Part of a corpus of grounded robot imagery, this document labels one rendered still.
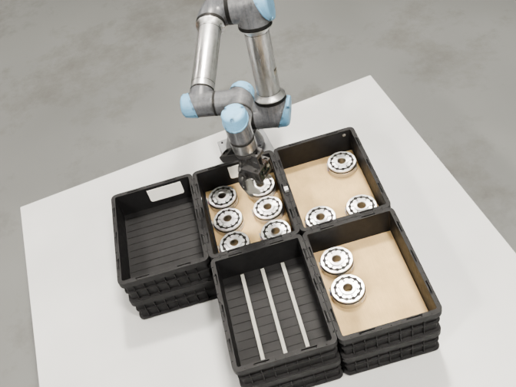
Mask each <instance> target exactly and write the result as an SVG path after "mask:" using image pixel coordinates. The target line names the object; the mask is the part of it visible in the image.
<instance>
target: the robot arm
mask: <svg viewBox="0 0 516 387"><path fill-rule="evenodd" d="M275 17H276V9H275V5H274V0H206V1H205V2H204V3H203V5H202V6H201V8H200V10H199V12H198V15H197V20H196V29H197V30H198V33H197V44H196V50H195V56H194V62H193V73H192V79H191V85H190V93H186V94H182V96H181V98H180V109H181V112H182V114H183V116H184V117H187V118H199V117H212V116H220V117H221V119H222V124H223V127H224V129H225V131H226V133H227V148H226V150H225V151H224V152H223V153H222V154H221V156H220V159H221V161H222V162H223V163H227V162H232V161H236V160H238V161H239V165H238V177H239V184H240V186H241V187H242V189H243V190H244V191H245V192H246V193H247V194H248V195H249V196H251V197H253V195H254V194H261V193H260V190H259V189H258V188H256V187H255V186H254V182H253V181H252V180H251V179H250V178H252V179H254V180H255V182H256V183H257V184H261V185H262V184H263V182H264V180H265V179H266V178H272V177H271V175H270V174H269V173H270V171H271V170H272V169H273V166H272V163H271V160H270V158H269V157H265V156H263V155H262V153H263V149H264V147H265V141H264V138H263V135H262V134H261V133H260V132H259V131H258V129H267V128H277V127H278V128H280V127H287V126H289V124H290V121H291V111H292V100H291V96H290V95H288V94H287V95H286V92H285V90H284V89H283V88H281V87H280V83H279V79H278V74H277V69H276V62H275V58H274V53H273V46H272V42H271V37H270V30H269V28H270V27H271V25H272V24H273V20H274V19H275ZM227 25H238V29H239V31H240V32H241V33H243V34H244V36H245V39H246V46H247V50H248V54H249V57H250V63H251V68H252V72H253V78H254V81H255V85H256V93H255V94H254V88H253V86H252V85H251V84H250V83H248V82H246V81H237V82H235V83H233V84H232V85H231V88H230V89H229V90H222V91H215V83H216V76H217V64H218V58H219V50H220V38H221V35H222V34H223V33H224V30H225V26H227Z"/></svg>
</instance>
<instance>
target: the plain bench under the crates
mask: <svg viewBox="0 0 516 387"><path fill-rule="evenodd" d="M346 127H353V128H354V129H355V131H356V133H357V135H358V137H359V139H360V141H361V143H362V146H363V147H364V149H365V152H366V153H367V155H368V157H369V159H370V162H371V164H372V166H373V168H374V170H375V172H376V174H377V176H378V178H379V180H380V182H381V184H382V186H383V188H384V190H385V192H386V194H387V196H388V198H389V200H390V203H391V208H392V209H394V211H395V212H396V214H397V216H398V218H399V220H400V222H401V225H402V227H403V229H404V231H405V233H406V235H407V237H408V239H409V241H410V243H411V245H412V247H413V249H414V251H415V253H416V255H417V257H418V259H419V261H420V263H421V265H422V267H423V269H424V271H425V273H426V275H427V277H428V279H429V281H430V283H431V285H432V288H433V290H434V291H435V294H436V296H437V297H438V300H439V302H440V303H441V305H442V314H441V316H439V317H440V321H439V324H440V326H441V334H440V335H439V339H438V342H439V348H438V349H437V350H435V351H432V352H428V353H425V354H422V355H419V356H415V357H411V358H409V359H404V360H402V361H398V362H394V363H391V364H388V365H384V366H380V367H378V368H375V369H370V370H367V371H364V372H360V373H357V374H354V375H347V374H345V372H344V370H343V367H342V370H343V376H342V378H340V379H337V380H333V381H331V382H326V383H323V384H320V385H315V386H313V387H516V253H515V252H514V251H513V249H512V248H511V247H510V246H509V245H508V243H507V242H506V241H505V239H504V238H503V237H502V236H501V234H500V233H499V232H498V231H497V230H496V229H495V227H494V226H493V225H492V224H491V222H490V221H489V220H488V218H487V217H486V216H485V215H484V214H483V213H482V212H481V210H480V209H479V208H478V206H477V205H476V204H475V202H474V201H473V200H472V199H471V198H470V197H469V196H468V194H467V193H466V192H465V191H464V189H463V188H462V187H461V185H460V184H459V183H458V182H457V180H456V179H455V178H454V177H453V176H452V175H451V174H450V172H449V171H448V170H447V168H446V167H445V166H444V164H443V163H442V162H441V161H440V160H439V159H438V158H437V156H436V155H435V154H434V153H433V151H432V150H431V149H430V147H429V146H428V145H427V144H426V143H425V142H424V141H423V139H422V138H421V137H420V136H419V134H418V133H417V132H416V130H415V129H414V128H413V126H412V125H411V124H410V123H409V122H408V121H407V120H406V118H405V117H404V116H403V115H402V113H401V112H400V111H399V109H398V108H397V107H396V106H395V105H394V104H393V103H392V101H391V100H390V99H389V97H388V96H387V95H386V94H385V92H384V91H383V90H382V89H381V88H380V87H379V85H378V84H377V83H376V82H375V80H374V79H373V78H372V76H371V75H370V76H367V77H364V78H361V79H359V80H357V81H353V82H351V83H348V84H345V85H343V86H340V87H338V88H335V89H332V90H330V91H327V92H324V93H322V94H318V95H316V96H314V97H311V98H308V99H306V100H304V101H300V102H298V103H295V104H292V111H291V121H290V124H289V126H287V127H280V128H278V127H277V128H267V129H264V131H265V133H266V136H267V137H268V138H269V140H270V142H271V144H272V145H273V147H274V149H276V148H278V147H282V146H284V145H287V144H292V143H295V142H298V141H303V140H305V139H308V138H311V137H316V136H319V135H322V134H326V133H329V132H332V131H337V130H340V129H343V128H346ZM224 139H227V133H226V131H221V132H219V133H216V134H213V135H210V136H208V137H205V138H202V139H200V140H198V141H194V142H192V143H190V144H186V145H184V146H182V147H179V148H176V149H173V150H170V151H168V152H166V153H163V154H160V155H157V156H156V157H152V158H150V159H147V160H144V161H141V162H139V163H137V164H133V165H131V166H129V167H125V168H123V169H120V170H117V171H115V172H113V173H110V174H107V175H104V176H103V177H99V178H97V179H94V180H91V181H88V182H86V183H84V184H81V185H78V186H76V187H72V188H70V189H68V190H64V191H62V192H60V193H57V194H54V195H51V196H50V197H46V198H44V199H41V200H38V201H35V202H34V203H30V204H28V205H25V206H23V207H20V208H21V222H22V229H23V237H24V245H25V258H26V266H27V273H28V287H29V294H30V301H31V315H32V322H33V330H34V337H35V351H36V359H37V366H38V380H39V387H241V386H240V380H239V378H238V376H237V375H236V374H235V373H234V371H233V369H232V365H231V361H230V355H229V351H228V347H227V340H226V336H225V332H224V328H223V321H222V317H221V313H220V307H219V303H218V298H216V299H212V300H208V301H206V302H202V303H198V304H195V305H192V306H188V307H184V308H182V309H177V310H174V311H171V312H168V313H164V314H161V315H158V316H153V317H151V318H148V319H142V318H141V317H140V315H139V312H138V311H137V310H136V306H132V305H131V303H130V301H129V297H128V294H126V292H125V291H124V289H122V288H121V287H120V285H119V284H118V282H117V268H116V258H115V248H114V228H113V219H112V209H111V198H112V197H113V196H114V195H115V194H120V193H123V192H126V191H129V190H133V189H137V188H139V187H144V186H147V185H150V184H155V183H157V182H161V181H163V180H168V179H171V178H174V177H179V176H181V175H185V174H191V175H192V176H193V173H194V172H195V171H198V170H202V169H205V168H208V167H213V166H216V165H218V164H223V162H222V161H221V159H220V156H221V153H220V149H219V147H218V144H217V142H218V141H221V140H224ZM340 364H341V366H342V363H340Z"/></svg>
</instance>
